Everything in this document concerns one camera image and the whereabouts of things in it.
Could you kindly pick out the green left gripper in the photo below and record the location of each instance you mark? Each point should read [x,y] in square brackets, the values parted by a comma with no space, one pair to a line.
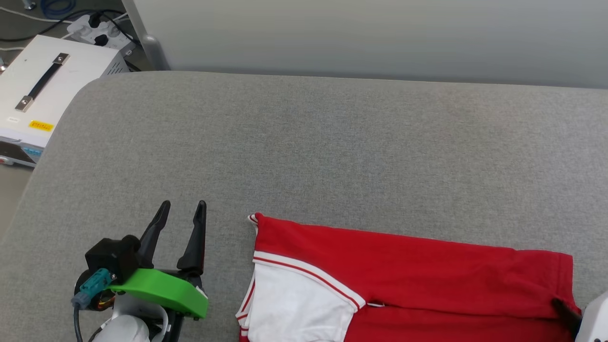
[161,287]

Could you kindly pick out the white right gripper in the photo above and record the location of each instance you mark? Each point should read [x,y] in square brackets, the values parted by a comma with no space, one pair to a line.
[596,323]

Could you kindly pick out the red white basketball jersey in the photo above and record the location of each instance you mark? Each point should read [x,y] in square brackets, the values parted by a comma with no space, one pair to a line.
[403,275]

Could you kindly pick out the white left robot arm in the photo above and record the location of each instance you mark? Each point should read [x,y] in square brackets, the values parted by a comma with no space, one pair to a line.
[128,325]

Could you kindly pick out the yellow warning label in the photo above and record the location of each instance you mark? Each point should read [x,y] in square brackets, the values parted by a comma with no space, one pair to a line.
[41,126]

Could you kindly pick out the white equipment box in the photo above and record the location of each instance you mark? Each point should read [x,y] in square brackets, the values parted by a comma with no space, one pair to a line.
[71,85]

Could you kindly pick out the grey metal partition foot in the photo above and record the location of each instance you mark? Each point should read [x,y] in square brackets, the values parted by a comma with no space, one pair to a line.
[154,54]

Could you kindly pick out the white power strip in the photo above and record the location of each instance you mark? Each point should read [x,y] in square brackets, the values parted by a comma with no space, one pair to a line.
[107,31]

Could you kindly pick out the grey metal stand leg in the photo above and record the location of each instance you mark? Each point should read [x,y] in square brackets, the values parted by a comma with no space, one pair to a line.
[29,4]

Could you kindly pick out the white partition panel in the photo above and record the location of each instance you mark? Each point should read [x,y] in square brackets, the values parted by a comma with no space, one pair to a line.
[370,33]

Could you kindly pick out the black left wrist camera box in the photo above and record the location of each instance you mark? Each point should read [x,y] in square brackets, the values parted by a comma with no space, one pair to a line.
[111,256]

